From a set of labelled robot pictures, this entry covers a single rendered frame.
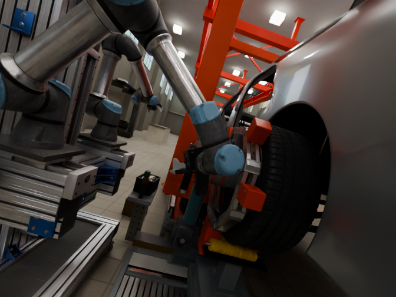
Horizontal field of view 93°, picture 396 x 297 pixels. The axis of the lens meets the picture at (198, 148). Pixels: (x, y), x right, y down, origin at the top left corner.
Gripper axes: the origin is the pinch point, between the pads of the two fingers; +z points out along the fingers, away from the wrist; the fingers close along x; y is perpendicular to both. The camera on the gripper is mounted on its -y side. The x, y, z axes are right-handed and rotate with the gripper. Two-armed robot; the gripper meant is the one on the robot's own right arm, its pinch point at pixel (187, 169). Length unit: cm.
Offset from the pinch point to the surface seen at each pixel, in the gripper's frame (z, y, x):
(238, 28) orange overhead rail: 214, 237, -229
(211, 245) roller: 13.5, -39.4, -9.0
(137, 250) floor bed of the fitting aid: 77, -55, 24
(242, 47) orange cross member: 178, 174, -196
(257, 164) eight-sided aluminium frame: -11.0, -3.5, -26.2
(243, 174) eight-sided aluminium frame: -9.3, -6.0, -19.7
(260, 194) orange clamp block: -17.6, -13.0, -19.2
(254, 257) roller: 8, -50, -28
